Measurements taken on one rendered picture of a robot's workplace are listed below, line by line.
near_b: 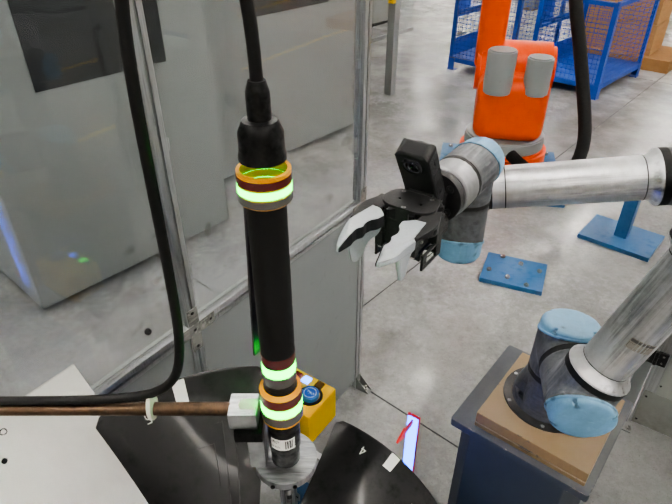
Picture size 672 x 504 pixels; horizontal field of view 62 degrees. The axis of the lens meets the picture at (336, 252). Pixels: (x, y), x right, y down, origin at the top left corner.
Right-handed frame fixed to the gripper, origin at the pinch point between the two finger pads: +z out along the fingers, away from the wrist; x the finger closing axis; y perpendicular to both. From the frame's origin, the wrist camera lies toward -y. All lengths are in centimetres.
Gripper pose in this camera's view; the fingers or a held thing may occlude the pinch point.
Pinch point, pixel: (363, 246)
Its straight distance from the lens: 62.6
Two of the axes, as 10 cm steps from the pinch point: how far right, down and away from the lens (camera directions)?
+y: 0.0, 8.3, 5.6
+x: -8.2, -3.2, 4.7
